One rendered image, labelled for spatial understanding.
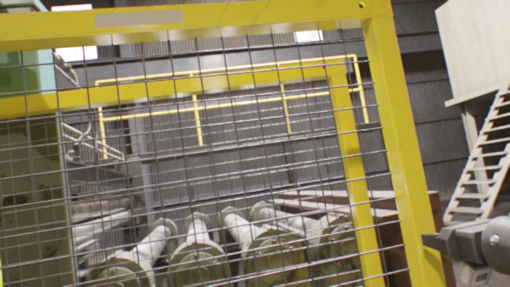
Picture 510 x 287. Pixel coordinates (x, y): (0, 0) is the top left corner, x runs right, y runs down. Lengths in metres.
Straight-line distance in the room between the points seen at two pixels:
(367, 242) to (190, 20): 0.86
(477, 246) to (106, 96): 1.02
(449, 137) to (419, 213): 12.58
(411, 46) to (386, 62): 11.64
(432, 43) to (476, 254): 12.30
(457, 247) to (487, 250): 0.06
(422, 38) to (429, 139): 3.15
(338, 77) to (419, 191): 0.56
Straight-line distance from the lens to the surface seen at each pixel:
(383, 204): 1.89
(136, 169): 3.87
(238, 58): 10.55
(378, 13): 0.89
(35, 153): 1.69
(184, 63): 10.43
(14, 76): 1.61
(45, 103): 1.28
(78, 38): 0.77
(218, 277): 1.65
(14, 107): 1.31
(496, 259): 0.66
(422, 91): 13.20
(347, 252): 1.74
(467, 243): 0.70
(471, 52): 9.81
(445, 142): 13.30
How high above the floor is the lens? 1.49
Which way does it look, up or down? 6 degrees up
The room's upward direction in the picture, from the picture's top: 9 degrees counter-clockwise
